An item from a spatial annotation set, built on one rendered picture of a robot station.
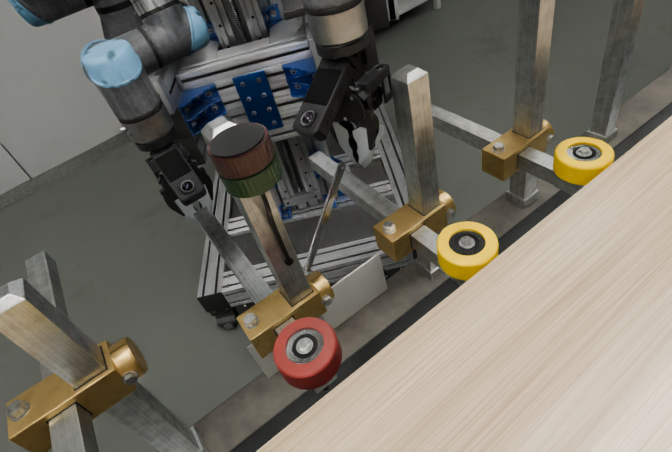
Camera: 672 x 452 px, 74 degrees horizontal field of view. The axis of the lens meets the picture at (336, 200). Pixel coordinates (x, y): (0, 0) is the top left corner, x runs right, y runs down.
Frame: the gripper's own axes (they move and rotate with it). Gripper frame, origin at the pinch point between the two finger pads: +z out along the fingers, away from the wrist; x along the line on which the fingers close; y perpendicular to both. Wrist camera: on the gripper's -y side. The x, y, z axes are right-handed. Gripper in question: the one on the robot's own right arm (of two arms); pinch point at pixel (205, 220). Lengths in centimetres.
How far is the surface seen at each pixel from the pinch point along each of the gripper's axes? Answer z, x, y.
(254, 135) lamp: -34, -5, -37
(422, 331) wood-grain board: -7, -12, -50
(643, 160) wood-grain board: -7, -54, -51
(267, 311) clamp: -4.5, 1.0, -31.7
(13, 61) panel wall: 12, 31, 228
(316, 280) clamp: -4.4, -7.2, -32.2
